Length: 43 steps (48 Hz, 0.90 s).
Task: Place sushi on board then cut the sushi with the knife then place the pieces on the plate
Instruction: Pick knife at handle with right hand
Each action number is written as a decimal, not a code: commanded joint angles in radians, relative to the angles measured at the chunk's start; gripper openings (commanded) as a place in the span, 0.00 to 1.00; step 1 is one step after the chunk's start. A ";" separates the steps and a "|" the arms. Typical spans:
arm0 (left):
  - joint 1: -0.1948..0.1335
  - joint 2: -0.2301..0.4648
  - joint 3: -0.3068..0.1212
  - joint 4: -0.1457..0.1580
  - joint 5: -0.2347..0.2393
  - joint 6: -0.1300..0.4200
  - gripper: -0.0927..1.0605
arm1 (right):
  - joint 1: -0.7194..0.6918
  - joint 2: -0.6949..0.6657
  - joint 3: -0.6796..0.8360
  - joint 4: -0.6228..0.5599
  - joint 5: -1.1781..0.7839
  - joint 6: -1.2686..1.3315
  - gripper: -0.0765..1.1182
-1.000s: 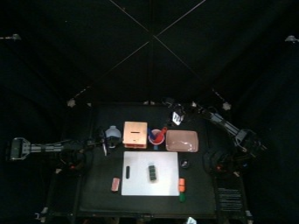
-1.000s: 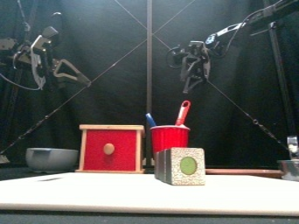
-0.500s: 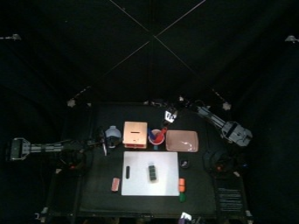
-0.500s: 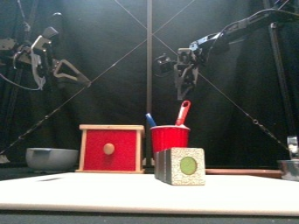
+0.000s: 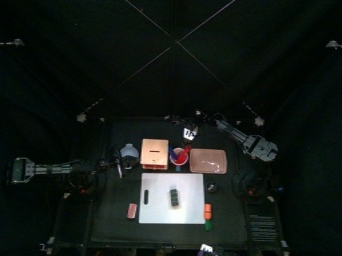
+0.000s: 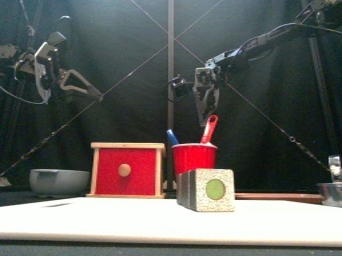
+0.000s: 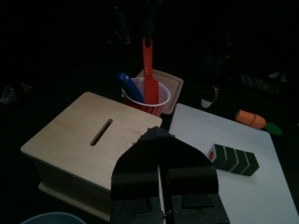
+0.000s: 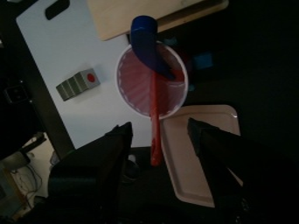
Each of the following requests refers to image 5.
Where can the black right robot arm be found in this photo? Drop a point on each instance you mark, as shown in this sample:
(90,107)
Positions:
(260,149)

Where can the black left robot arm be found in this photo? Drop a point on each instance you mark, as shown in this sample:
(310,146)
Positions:
(49,169)

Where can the red toy knife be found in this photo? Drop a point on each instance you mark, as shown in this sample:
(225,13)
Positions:
(186,151)

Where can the pink square plate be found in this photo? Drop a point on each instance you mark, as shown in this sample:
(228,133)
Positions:
(208,161)

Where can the dark green sushi roll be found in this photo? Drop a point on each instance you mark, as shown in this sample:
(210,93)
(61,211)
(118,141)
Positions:
(174,197)

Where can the white cutting board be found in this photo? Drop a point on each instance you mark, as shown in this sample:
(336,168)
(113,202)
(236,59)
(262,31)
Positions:
(172,213)

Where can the light wooden box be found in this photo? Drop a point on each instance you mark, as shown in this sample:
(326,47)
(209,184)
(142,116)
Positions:
(154,153)

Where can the blue toy utensil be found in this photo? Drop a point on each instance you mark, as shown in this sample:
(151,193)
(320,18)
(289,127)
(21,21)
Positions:
(173,152)

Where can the red cup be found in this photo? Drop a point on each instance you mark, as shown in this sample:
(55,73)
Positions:
(180,158)

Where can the white cloth clip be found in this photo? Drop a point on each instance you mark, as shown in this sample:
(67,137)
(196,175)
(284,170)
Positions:
(260,121)
(81,117)

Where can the small pink block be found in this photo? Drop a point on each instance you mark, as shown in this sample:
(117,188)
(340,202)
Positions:
(133,211)

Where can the orange toy carrot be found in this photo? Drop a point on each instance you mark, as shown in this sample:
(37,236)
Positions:
(208,213)

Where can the white purple object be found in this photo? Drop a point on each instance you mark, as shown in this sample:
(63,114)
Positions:
(206,248)

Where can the white text sticker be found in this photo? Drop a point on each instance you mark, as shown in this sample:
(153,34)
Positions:
(262,226)

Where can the white table corner bracket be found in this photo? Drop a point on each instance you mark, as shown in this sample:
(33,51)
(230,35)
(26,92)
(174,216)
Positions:
(49,244)

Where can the grey frame clamp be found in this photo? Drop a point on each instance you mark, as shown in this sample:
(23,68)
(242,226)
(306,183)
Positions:
(333,44)
(15,42)

